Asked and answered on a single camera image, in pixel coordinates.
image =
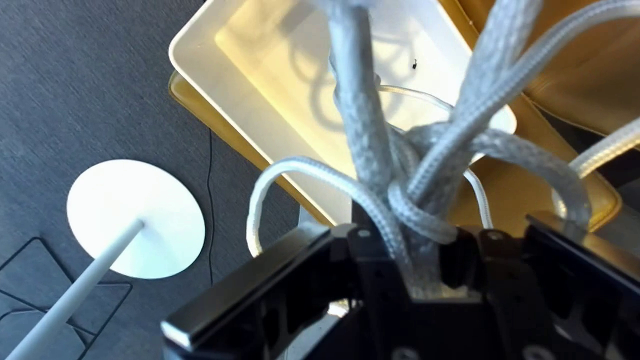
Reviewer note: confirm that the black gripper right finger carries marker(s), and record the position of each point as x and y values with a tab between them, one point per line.
572	292

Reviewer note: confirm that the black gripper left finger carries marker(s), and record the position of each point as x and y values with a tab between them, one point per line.
266	292

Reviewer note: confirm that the white plastic storage bin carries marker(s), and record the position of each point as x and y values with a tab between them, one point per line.
266	81

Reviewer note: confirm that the white round base stand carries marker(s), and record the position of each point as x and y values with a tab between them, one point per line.
132	207

